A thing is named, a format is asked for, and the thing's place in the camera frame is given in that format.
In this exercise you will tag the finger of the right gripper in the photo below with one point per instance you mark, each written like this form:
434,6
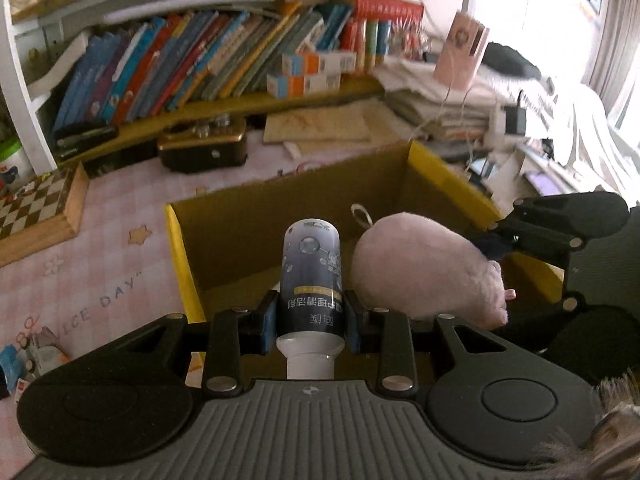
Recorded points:
550,228

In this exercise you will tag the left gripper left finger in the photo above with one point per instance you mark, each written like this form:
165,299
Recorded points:
234,333

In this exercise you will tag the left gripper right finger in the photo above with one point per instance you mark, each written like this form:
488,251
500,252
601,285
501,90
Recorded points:
387,335

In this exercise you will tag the dark spray bottle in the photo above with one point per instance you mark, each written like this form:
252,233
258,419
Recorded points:
311,320

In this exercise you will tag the pink plush toy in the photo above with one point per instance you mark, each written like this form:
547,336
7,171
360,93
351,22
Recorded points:
414,265

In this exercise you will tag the blue plastic packet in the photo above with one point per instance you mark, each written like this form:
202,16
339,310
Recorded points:
12,370

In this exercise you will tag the yellow cardboard box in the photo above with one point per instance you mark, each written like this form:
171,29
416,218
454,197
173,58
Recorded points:
231,246

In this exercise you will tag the pink checked tablecloth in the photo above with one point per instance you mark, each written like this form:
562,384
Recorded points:
117,273

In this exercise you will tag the stack of papers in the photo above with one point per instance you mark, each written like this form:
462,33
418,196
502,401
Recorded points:
434,109

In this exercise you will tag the dark brown wooden case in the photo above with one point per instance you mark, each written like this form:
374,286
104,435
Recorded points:
204,144

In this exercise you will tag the wooden chess board box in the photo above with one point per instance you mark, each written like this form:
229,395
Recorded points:
48,214

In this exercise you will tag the orange white medicine boxes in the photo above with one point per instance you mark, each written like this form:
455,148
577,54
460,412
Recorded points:
310,72

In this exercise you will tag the row of books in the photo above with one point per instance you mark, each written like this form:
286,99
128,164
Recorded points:
160,64

